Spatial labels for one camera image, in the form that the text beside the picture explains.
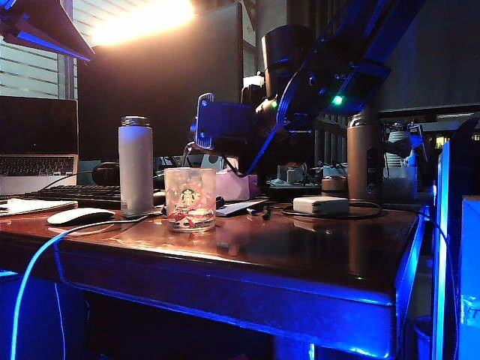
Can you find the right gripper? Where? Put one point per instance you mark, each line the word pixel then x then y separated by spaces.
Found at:
pixel 285 123

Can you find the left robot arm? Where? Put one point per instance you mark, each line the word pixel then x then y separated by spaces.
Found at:
pixel 37 22

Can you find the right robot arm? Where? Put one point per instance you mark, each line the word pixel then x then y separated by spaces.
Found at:
pixel 337 56

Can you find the tan metal thermos bottle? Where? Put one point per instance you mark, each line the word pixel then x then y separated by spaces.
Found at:
pixel 358 161

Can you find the glass cup with green logo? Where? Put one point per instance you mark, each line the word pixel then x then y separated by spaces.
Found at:
pixel 190 198

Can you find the white thermos bottle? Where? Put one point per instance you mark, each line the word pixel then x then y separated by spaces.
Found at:
pixel 135 168

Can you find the small round metal tin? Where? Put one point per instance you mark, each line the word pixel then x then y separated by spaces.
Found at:
pixel 333 184

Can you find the purple tissue box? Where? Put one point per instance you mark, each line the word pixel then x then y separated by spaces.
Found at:
pixel 232 185

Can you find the white power adapter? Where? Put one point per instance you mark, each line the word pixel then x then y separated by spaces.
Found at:
pixel 320 205

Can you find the blue usb stick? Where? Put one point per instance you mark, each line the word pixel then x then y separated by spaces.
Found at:
pixel 252 212

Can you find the flat grey notepad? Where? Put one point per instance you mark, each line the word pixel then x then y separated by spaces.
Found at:
pixel 236 209

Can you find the dark purple pouch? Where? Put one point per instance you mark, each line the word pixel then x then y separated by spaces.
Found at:
pixel 220 203

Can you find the translucent plastic container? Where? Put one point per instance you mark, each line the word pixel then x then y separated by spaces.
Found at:
pixel 399 183

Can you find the large black monitor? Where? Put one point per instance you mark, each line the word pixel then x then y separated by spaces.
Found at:
pixel 150 112

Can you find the black headphones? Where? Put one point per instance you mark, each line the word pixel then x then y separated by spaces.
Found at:
pixel 107 175

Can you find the black keyboard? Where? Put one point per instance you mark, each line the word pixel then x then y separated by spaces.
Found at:
pixel 75 195

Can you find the white computer mouse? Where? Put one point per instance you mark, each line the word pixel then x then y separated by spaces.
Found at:
pixel 78 216

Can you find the silver laptop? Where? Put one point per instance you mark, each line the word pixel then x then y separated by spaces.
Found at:
pixel 37 127

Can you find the white paper stack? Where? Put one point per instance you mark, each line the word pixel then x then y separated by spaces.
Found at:
pixel 37 206

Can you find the window blinds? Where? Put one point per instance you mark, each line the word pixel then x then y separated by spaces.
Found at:
pixel 26 75

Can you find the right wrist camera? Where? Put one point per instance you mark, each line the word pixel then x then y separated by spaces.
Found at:
pixel 232 127

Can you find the vertical frame post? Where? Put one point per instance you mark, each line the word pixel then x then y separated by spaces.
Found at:
pixel 441 243

